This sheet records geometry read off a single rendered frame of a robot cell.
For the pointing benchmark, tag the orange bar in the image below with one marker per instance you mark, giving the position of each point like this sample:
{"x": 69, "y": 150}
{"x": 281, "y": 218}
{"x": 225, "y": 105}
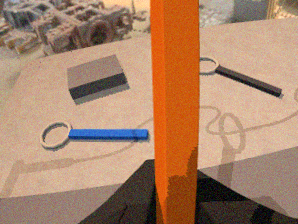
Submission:
{"x": 176, "y": 106}

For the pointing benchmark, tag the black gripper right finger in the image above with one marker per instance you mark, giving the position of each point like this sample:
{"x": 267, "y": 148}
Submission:
{"x": 217, "y": 204}

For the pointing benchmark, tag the blue bar with beige loop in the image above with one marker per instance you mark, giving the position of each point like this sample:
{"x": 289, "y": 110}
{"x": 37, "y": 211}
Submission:
{"x": 95, "y": 134}

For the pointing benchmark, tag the tan rectangular block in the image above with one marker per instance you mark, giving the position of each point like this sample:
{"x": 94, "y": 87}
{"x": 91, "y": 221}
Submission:
{"x": 95, "y": 76}

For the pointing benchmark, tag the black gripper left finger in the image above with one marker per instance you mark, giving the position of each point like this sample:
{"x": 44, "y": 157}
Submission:
{"x": 134, "y": 203}

